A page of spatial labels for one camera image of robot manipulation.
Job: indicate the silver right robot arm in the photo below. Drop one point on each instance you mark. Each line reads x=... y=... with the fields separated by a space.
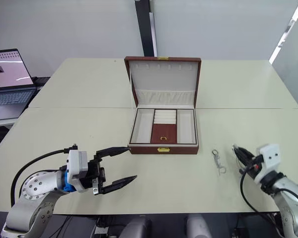
x=291 y=198

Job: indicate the grey open laptop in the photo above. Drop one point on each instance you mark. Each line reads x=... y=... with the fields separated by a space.
x=7 y=84

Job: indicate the grey rounded shape under table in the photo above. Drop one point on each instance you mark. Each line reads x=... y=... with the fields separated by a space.
x=136 y=228
x=200 y=226

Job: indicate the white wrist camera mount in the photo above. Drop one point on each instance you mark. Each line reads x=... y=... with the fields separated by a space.
x=75 y=163
x=269 y=158

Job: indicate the cream compartment tray insert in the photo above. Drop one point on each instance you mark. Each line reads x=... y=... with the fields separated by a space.
x=164 y=129

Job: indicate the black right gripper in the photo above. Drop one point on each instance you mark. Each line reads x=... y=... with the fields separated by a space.
x=254 y=166

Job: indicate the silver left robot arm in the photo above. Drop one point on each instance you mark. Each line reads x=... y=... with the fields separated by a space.
x=37 y=184

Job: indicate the black vertical pillar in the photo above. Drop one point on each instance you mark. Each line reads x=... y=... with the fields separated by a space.
x=142 y=27

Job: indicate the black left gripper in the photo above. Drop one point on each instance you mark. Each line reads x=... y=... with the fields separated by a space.
x=95 y=174

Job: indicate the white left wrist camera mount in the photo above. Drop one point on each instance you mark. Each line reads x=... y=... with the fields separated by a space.
x=75 y=163

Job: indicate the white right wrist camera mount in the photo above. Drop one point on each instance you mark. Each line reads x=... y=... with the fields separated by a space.
x=269 y=158

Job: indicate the brown jewelry box with lid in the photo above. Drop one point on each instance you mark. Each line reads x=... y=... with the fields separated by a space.
x=164 y=81

